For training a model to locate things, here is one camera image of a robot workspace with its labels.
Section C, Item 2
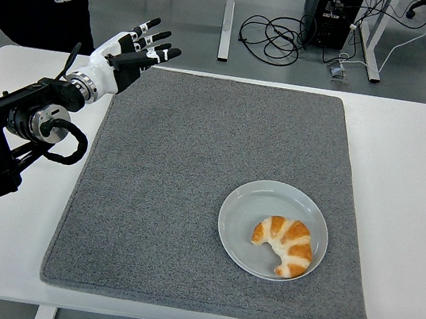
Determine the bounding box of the golden croissant bread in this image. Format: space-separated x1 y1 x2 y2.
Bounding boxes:
246 212 319 282

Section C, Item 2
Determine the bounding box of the grey floor socket box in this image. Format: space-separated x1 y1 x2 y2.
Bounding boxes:
324 62 351 83

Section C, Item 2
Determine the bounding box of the black computer tower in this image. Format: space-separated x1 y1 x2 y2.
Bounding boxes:
297 0 366 54

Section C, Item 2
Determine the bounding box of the white table leg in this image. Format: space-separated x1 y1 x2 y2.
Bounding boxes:
33 303 59 319

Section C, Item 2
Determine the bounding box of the pale blue round plate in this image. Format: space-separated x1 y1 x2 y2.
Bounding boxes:
210 173 337 289

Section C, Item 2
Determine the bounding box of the white cable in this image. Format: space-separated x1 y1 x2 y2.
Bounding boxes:
337 2 426 79

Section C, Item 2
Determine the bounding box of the white desk leg with foot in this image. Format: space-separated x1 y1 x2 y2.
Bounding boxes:
215 0 236 63
351 0 394 84

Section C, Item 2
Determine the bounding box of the black cable tangle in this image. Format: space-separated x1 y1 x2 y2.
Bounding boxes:
234 9 313 71

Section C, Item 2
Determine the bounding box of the grey fabric mat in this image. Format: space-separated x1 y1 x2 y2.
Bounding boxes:
36 54 401 319

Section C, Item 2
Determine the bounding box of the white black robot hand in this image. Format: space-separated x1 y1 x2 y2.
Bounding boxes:
65 6 188 117

